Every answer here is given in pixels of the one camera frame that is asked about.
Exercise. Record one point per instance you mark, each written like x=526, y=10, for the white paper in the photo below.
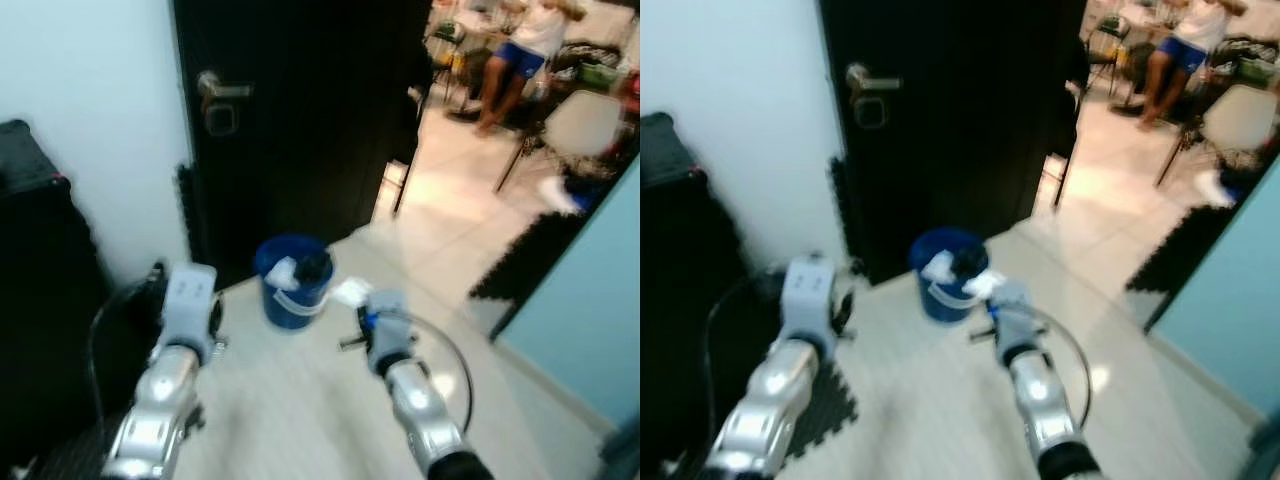
x=985, y=283
x=350, y=292

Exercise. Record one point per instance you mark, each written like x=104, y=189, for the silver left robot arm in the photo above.
x=770, y=400
x=155, y=410

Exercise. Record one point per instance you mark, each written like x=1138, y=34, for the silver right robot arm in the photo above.
x=420, y=400
x=1040, y=400

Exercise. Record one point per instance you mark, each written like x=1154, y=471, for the blue plastic bucket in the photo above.
x=935, y=300
x=285, y=305

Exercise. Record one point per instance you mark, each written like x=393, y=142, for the black plastic bag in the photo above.
x=313, y=268
x=968, y=262

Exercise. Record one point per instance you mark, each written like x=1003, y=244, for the white trash piece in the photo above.
x=280, y=270
x=937, y=265

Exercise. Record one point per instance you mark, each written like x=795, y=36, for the black foam floor mat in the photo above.
x=825, y=410
x=70, y=455

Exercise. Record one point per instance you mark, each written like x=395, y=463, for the black cabinet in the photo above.
x=690, y=300
x=40, y=300

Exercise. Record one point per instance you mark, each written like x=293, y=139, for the black chair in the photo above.
x=404, y=190
x=1062, y=185

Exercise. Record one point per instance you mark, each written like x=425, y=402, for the black foam mat stack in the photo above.
x=530, y=255
x=1185, y=250

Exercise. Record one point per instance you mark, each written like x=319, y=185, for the black door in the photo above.
x=300, y=120
x=960, y=120

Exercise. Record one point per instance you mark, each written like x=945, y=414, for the dark clothes pile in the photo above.
x=590, y=190
x=1245, y=185

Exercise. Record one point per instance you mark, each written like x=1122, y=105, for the person in blue shorts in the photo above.
x=1180, y=50
x=520, y=55

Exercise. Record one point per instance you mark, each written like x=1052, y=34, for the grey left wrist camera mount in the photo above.
x=188, y=300
x=808, y=290

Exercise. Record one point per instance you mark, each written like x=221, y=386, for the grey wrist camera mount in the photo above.
x=1015, y=320
x=188, y=300
x=808, y=290
x=388, y=330

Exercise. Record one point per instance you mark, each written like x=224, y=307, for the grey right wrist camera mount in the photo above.
x=388, y=330
x=1015, y=320

